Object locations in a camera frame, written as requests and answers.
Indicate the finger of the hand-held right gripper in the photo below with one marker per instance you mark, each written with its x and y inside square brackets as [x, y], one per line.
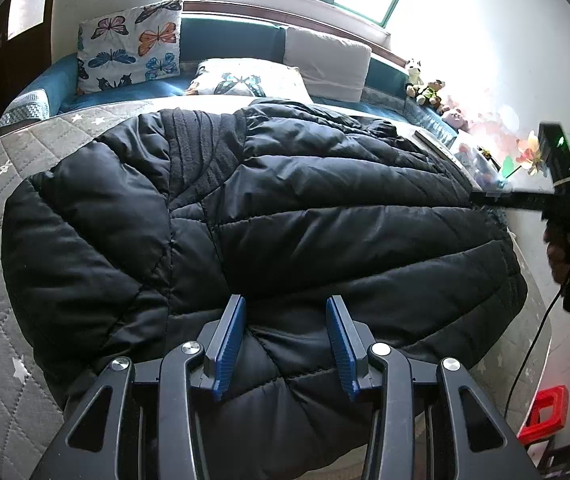
[510, 201]

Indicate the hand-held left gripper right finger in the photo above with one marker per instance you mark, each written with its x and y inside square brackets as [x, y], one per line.
[342, 350]

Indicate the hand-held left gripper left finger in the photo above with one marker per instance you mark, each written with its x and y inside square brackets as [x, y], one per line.
[227, 350]

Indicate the black puffer jacket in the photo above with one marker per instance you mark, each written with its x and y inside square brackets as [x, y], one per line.
[290, 220]

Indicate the colourful pinwheel toy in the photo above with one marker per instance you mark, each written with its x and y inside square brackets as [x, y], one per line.
[530, 152]

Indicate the clear plastic bag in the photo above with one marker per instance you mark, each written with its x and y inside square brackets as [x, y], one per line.
[477, 162]

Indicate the white flat box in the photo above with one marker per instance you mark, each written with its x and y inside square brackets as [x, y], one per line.
[432, 142]

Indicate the pink plush toy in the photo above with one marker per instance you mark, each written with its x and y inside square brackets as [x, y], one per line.
[454, 119]

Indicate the brown plush bear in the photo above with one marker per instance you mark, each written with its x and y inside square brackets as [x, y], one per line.
[432, 92]

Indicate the white and black plush toy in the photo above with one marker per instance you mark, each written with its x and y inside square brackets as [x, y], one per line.
[413, 75]

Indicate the red plastic stool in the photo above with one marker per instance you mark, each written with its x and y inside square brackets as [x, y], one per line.
[555, 395]

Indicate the plain white pillow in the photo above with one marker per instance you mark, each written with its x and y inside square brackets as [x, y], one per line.
[330, 60]

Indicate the small butterfly print pillow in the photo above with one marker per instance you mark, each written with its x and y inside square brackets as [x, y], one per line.
[245, 80]

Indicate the teal padded headboard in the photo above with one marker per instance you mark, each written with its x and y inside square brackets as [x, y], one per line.
[230, 40]

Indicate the large butterfly print pillow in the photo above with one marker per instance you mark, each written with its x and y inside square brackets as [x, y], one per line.
[130, 45]

